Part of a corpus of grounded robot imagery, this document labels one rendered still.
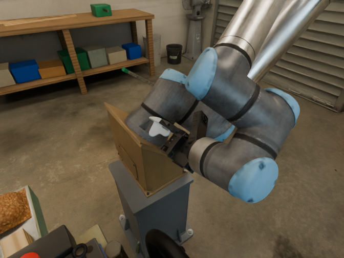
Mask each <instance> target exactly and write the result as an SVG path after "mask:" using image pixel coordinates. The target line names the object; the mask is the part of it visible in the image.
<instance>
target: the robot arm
mask: <svg viewBox="0 0 344 258"><path fill-rule="evenodd" d="M331 1H333V0H243V2H242V4H241V5H240V7H239V8H238V10H237V12H236V13H235V15H234V16H233V18H232V20H231V21H230V23H229V24H228V26H227V28H226V29H225V31H224V32H223V34H222V36H221V37H220V39H219V40H218V42H217V44H216V45H214V46H213V48H210V47H208V48H206V49H205V50H204V51H203V52H202V53H201V55H200V56H199V58H198V59H197V61H196V62H195V64H194V66H193V68H192V69H191V70H190V72H189V74H188V76H186V75H184V74H182V73H181V72H179V71H176V70H174V69H166V70H165V71H164V72H163V74H162V75H161V76H160V77H159V79H158V80H157V82H156V83H155V85H154V86H153V88H152V89H151V91H150V92H149V94H148V95H147V97H146V98H145V100H144V101H143V103H142V104H141V105H140V107H139V108H137V109H136V110H134V111H133V112H132V113H130V114H129V115H128V116H127V117H126V118H125V120H124V122H125V123H126V125H127V126H128V127H129V128H130V129H131V130H132V131H134V132H135V133H136V134H137V135H139V136H140V137H142V138H143V139H145V140H146V141H148V142H150V143H152V144H154V145H156V146H159V148H158V150H160V151H161V152H163V153H165V154H166V155H167V157H169V158H170V159H171V160H172V162H173V163H175V164H177V165H178V166H180V167H181V168H185V169H187V170H188V171H189V172H190V173H192V174H193V173H194V172H196V173H198V174H199V175H201V176H202V177H204V178H206V179H208V180H209V181H211V182H212V183H214V184H216V185H217V186H219V187H220V188H222V189H224V190H225V191H227V192H229V193H230V194H231V195H232V196H233V197H236V198H239V199H241V200H243V201H244V202H247V203H256V202H259V201H261V200H262V199H264V198H265V197H267V196H268V195H269V193H270V192H271V191H272V189H273V187H274V186H275V182H276V180H277V178H278V166H277V164H276V162H275V161H274V160H275V159H276V157H277V155H278V153H279V152H280V150H281V148H282V146H283V144H284V143H285V141H286V139H287V137H288V135H289V133H290V132H291V130H292V129H293V128H294V127H295V125H296V120H297V118H298V116H299V113H300V108H299V105H298V103H297V101H296V100H295V99H294V98H293V97H292V96H291V95H289V94H287V93H285V92H283V91H282V90H279V89H275V88H265V89H263V88H262V87H260V86H259V85H258V83H259V82H260V81H261V80H262V79H263V78H264V76H265V75H266V74H267V73H268V72H269V71H270V70H271V69H272V68H273V66H274V65H275V64H276V63H277V62H278V61H279V60H280V59H281V57H282V56H283V55H284V54H285V53H286V52H287V51H288V50H289V49H290V48H291V46H292V45H293V44H294V43H295V42H296V41H297V40H298V39H299V37H300V36H301V35H302V34H303V33H304V32H305V31H306V30H307V29H308V27H309V26H310V25H311V24H312V23H313V22H314V21H315V20H316V19H317V17H318V16H319V15H320V14H321V13H322V12H323V11H324V10H325V9H326V7H327V6H328V5H329V4H330V3H331ZM175 122H176V123H177V124H179V125H180V126H182V127H183V128H185V129H186V130H188V131H189V132H190V134H188V133H187V132H185V131H184V130H182V129H180V128H177V127H176V126H174V123H175ZM235 127H237V128H238V129H237V131H236V132H235V134H234V136H233V137H232V138H231V140H230V142H229V144H226V143H223V141H224V140H225V139H226V138H227V137H228V136H229V135H230V134H231V133H232V131H233V130H234V128H235ZM170 132H172V133H173V135H172V136H171V137H170V139H169V140H168V137H169V135H170ZM163 147H164V150H162V148H163Z"/></svg>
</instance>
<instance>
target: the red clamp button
mask: <svg viewBox="0 0 344 258"><path fill-rule="evenodd" d="M20 258H40V256H39V255H38V254H37V253H35V252H29V253H26V254H24V255H23V256H21V257H20Z"/></svg>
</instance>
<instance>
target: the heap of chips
mask: <svg viewBox="0 0 344 258"><path fill-rule="evenodd" d="M31 217H32V215H31V211H30V206H29V202H28V198H27V194H26V190H25V188H23V189H21V190H19V191H17V192H8V193H5V194H2V195H0V234H1V233H3V232H5V231H7V230H9V229H11V228H13V227H14V226H16V225H18V224H20V223H22V222H24V221H26V220H27V219H29V218H31Z"/></svg>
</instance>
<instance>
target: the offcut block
mask: <svg viewBox="0 0 344 258"><path fill-rule="evenodd" d="M0 243H1V247H2V250H3V254H4V258H7V257H9V256H11V255H12V254H14V253H16V252H17V251H19V250H21V249H23V248H24V247H26V246H28V245H29V244H31V243H33V239H32V237H31V236H30V235H29V234H28V233H27V232H26V231H25V230H24V229H23V228H21V229H20V230H18V231H17V232H15V233H13V234H12V235H10V236H8V237H7V238H5V239H4V240H2V241H0Z"/></svg>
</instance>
